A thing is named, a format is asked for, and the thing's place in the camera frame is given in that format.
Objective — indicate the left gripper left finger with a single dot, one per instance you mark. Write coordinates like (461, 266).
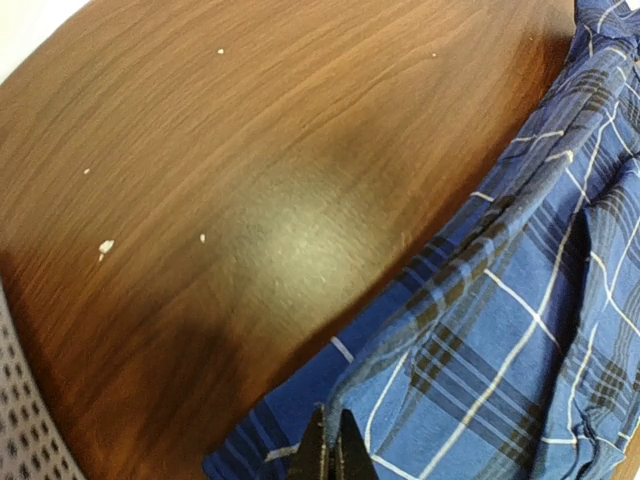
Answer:
(312, 458)

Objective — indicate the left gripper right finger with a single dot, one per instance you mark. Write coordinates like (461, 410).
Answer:
(351, 458)

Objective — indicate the grey plastic laundry basket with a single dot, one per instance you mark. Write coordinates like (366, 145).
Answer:
(31, 446)

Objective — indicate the blue plaid long sleeve shirt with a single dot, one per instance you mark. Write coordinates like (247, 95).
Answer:
(508, 348)

